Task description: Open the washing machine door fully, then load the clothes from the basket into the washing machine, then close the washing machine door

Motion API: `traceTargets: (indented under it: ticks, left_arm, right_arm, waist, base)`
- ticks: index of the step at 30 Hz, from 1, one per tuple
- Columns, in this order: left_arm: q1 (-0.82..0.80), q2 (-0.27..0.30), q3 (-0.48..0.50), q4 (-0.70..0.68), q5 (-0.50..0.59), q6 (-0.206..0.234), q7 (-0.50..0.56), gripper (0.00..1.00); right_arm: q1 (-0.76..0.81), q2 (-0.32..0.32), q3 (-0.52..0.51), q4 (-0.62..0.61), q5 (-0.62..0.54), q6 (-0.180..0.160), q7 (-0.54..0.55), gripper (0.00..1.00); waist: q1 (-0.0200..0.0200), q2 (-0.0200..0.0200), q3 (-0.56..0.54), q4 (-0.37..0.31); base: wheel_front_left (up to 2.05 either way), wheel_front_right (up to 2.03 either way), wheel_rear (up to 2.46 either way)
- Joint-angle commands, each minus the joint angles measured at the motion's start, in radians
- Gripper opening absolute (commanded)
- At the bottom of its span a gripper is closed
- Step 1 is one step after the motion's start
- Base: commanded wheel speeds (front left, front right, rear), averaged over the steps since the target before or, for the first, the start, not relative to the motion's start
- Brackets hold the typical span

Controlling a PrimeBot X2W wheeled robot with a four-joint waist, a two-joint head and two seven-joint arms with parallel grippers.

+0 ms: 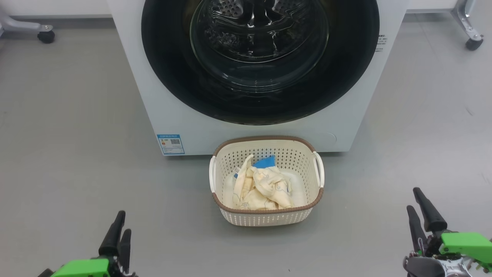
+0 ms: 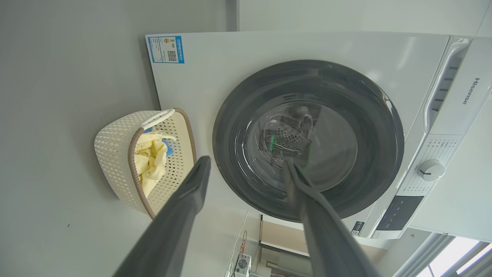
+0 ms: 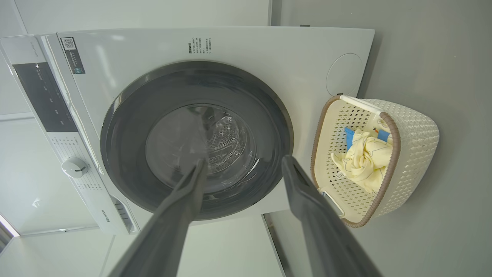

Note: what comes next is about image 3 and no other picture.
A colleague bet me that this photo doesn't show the cream perforated laundry basket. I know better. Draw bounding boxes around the cream perforated laundry basket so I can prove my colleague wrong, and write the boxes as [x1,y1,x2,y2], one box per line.
[311,95,440,228]

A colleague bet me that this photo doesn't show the grey washing machine door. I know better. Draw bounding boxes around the grey washing machine door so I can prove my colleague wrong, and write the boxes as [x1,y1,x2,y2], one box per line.
[101,60,294,221]

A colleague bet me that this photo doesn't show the yellow garment with carrot print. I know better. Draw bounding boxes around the yellow garment with carrot print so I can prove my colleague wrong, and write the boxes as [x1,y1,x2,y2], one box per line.
[371,117,394,145]

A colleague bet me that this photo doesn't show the dark QR code sticker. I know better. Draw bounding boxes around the dark QR code sticker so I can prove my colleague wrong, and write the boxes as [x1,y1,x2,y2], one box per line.
[60,37,86,75]

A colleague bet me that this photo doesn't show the white control knob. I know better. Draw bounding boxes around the white control knob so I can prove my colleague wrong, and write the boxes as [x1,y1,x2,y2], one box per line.
[61,157,89,179]

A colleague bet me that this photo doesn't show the white front-load washing machine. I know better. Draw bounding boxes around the white front-load washing machine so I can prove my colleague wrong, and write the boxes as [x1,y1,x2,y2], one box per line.
[0,26,375,235]

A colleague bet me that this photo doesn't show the yellow garment with blue cuffs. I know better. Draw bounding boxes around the yellow garment with blue cuffs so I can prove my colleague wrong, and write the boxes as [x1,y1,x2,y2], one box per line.
[331,129,389,193]

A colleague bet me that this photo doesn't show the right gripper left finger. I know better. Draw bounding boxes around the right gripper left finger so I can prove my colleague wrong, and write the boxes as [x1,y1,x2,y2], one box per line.
[108,158,208,277]

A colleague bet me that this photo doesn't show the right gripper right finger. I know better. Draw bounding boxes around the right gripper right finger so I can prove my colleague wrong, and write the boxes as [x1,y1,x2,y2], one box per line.
[282,155,383,277]

